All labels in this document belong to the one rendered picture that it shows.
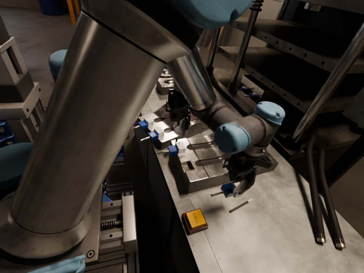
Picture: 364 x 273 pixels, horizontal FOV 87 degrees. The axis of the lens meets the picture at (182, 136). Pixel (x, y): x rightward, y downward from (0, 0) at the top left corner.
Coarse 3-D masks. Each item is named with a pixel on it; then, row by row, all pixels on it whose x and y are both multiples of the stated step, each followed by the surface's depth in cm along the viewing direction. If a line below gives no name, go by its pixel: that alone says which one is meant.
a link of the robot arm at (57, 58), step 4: (56, 52) 69; (60, 52) 69; (64, 52) 69; (52, 56) 66; (56, 56) 67; (60, 56) 67; (64, 56) 67; (48, 60) 66; (52, 60) 65; (56, 60) 65; (60, 60) 65; (52, 64) 65; (56, 64) 64; (60, 64) 64; (52, 68) 66; (56, 68) 65; (60, 68) 65; (52, 72) 67; (56, 72) 66; (56, 76) 67
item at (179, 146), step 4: (176, 144) 91; (180, 144) 91; (168, 148) 90; (172, 148) 90; (176, 148) 90; (180, 148) 89; (184, 148) 89; (160, 152) 89; (164, 152) 89; (168, 152) 90; (172, 152) 89; (176, 152) 90; (180, 152) 90; (184, 152) 91
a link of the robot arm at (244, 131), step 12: (228, 108) 50; (216, 120) 48; (228, 120) 47; (240, 120) 46; (252, 120) 47; (216, 132) 46; (228, 132) 43; (240, 132) 43; (252, 132) 45; (264, 132) 47; (228, 144) 44; (240, 144) 43; (252, 144) 47
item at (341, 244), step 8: (320, 184) 91; (328, 192) 86; (328, 200) 84; (328, 208) 82; (328, 216) 81; (336, 216) 80; (336, 224) 77; (336, 232) 76; (336, 240) 74; (344, 248) 73
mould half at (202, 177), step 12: (180, 156) 89; (192, 156) 90; (204, 156) 91; (216, 156) 93; (180, 168) 88; (204, 168) 85; (216, 168) 86; (264, 168) 96; (192, 180) 79; (204, 180) 82; (216, 180) 86; (228, 180) 90; (192, 192) 85
